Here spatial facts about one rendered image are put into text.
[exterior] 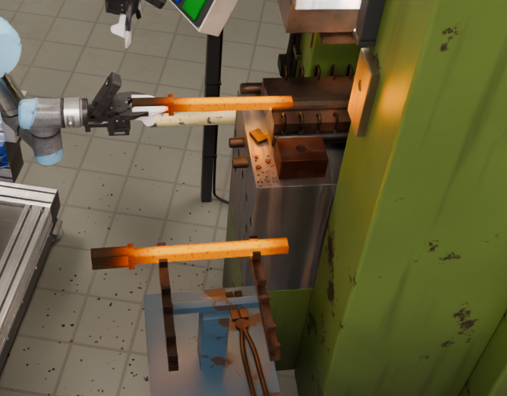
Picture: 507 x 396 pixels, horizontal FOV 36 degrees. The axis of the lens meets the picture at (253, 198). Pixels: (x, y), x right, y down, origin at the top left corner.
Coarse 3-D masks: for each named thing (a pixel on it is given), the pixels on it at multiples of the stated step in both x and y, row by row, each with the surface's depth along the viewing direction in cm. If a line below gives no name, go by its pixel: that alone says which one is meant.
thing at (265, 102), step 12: (168, 96) 197; (264, 96) 201; (276, 96) 202; (288, 96) 202; (168, 108) 196; (180, 108) 197; (192, 108) 197; (204, 108) 198; (216, 108) 198; (228, 108) 199; (240, 108) 199; (252, 108) 200; (264, 108) 201
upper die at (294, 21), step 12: (288, 0) 171; (288, 12) 172; (300, 12) 172; (312, 12) 173; (324, 12) 173; (336, 12) 174; (348, 12) 174; (288, 24) 175; (300, 24) 175; (312, 24) 175; (324, 24) 176; (336, 24) 176; (348, 24) 177
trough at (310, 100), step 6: (336, 96) 205; (342, 96) 205; (348, 96) 205; (294, 102) 204; (300, 102) 204; (306, 102) 204; (312, 102) 204; (318, 102) 205; (324, 102) 205; (330, 102) 205; (336, 102) 205; (342, 102) 205; (348, 102) 206
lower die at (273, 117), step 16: (272, 80) 210; (288, 80) 211; (304, 80) 211; (320, 80) 212; (336, 80) 212; (352, 80) 213; (304, 96) 204; (320, 96) 204; (272, 112) 200; (288, 112) 200; (304, 112) 201; (272, 128) 199; (288, 128) 198; (304, 128) 199; (272, 144) 202
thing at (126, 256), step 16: (240, 240) 177; (256, 240) 177; (272, 240) 178; (96, 256) 170; (112, 256) 170; (128, 256) 171; (144, 256) 172; (160, 256) 172; (176, 256) 173; (192, 256) 174; (208, 256) 175; (224, 256) 176; (240, 256) 177
